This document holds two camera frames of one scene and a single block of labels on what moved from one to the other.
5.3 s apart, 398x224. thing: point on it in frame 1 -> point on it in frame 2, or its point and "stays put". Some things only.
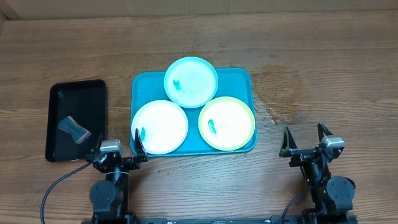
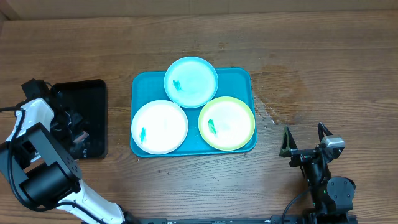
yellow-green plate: (226, 123) stays put
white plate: (162, 126) stays put
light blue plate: (191, 82) stays put
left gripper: (129, 163) -> (75, 119)
